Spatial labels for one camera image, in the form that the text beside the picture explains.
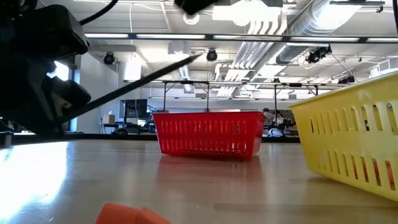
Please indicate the long ceiling light strip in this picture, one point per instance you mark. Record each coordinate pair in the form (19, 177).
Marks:
(171, 36)

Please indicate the black ceiling lamp cluster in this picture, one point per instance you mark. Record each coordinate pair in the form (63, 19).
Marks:
(317, 54)
(346, 80)

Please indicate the black monitor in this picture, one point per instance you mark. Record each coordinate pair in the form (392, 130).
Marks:
(136, 110)

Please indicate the red plastic bin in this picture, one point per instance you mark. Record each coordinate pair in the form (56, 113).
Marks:
(208, 116)

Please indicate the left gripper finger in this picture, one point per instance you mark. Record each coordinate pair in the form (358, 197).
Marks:
(34, 105)

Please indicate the cardboard box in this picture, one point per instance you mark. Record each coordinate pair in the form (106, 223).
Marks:
(109, 119)

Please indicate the person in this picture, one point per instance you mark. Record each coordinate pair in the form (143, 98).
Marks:
(279, 118)
(268, 116)

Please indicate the yellow plastic bin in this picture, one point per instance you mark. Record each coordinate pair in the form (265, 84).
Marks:
(342, 141)

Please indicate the orange cap eraser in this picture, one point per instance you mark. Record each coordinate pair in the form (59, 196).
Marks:
(124, 216)

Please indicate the white and blue ball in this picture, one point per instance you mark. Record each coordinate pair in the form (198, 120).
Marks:
(276, 132)

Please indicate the black aluminium table frame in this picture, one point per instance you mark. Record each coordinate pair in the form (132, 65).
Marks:
(109, 137)

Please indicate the dark green pencil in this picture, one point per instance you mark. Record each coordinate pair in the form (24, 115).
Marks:
(140, 82)

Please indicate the bright window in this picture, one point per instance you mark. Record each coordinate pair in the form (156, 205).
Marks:
(60, 71)

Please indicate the black background frame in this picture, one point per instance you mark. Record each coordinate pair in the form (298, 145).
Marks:
(186, 82)

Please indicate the white ceiling light fixture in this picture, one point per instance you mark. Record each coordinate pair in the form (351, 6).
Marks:
(245, 12)

